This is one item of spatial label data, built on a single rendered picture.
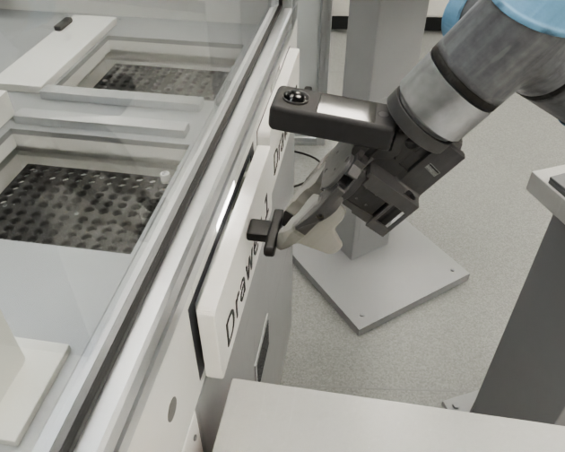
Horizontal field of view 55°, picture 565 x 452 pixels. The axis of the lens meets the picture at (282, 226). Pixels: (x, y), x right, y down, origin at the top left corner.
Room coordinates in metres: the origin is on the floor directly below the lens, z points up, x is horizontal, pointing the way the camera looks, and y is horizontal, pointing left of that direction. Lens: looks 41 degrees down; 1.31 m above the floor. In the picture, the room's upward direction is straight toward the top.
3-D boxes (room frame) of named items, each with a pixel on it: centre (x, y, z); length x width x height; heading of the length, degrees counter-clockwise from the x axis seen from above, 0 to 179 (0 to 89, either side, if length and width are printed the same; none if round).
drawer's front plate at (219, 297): (0.47, 0.05, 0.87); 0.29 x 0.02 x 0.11; 171
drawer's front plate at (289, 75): (0.78, 0.00, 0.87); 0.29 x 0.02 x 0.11; 171
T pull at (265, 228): (0.47, 0.02, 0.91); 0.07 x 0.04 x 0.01; 171
